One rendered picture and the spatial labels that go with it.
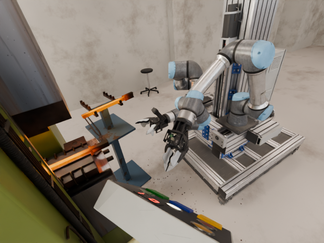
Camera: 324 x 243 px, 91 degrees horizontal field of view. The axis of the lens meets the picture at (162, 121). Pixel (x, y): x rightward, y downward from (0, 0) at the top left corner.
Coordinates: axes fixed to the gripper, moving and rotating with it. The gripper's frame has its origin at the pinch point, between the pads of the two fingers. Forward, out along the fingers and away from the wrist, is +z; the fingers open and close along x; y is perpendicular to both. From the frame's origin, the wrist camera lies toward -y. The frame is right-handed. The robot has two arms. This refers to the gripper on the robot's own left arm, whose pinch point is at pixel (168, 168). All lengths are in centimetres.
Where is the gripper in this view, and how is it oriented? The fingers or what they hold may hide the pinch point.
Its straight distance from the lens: 66.3
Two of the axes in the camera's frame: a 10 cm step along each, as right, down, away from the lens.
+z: -4.0, 8.7, -3.0
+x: 8.5, 2.2, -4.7
